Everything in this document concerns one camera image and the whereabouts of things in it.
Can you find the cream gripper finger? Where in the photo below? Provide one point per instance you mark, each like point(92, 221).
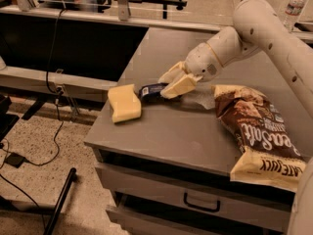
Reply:
point(174, 74)
point(185, 84)

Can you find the brown Late July chip bag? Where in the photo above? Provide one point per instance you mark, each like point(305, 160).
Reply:
point(268, 156)

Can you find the black power adapter brick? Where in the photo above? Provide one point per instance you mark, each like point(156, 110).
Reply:
point(15, 160)

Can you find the clear plastic water bottle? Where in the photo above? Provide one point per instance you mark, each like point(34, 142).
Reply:
point(292, 12)

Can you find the grey drawer with black handle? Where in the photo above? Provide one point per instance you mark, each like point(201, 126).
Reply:
point(199, 199)

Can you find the blue rxbar blueberry wrapper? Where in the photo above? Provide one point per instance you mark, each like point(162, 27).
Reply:
point(151, 94)

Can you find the black metal chair leg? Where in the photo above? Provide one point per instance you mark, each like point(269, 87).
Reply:
point(59, 205)

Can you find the white rounded gripper body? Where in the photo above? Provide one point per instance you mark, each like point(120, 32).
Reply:
point(203, 64)

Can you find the yellow sponge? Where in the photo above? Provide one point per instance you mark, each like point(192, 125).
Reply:
point(124, 102)

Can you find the metal railing post middle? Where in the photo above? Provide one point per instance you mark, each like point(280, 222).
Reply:
point(123, 10)

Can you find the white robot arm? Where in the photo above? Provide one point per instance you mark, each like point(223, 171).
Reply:
point(256, 27)

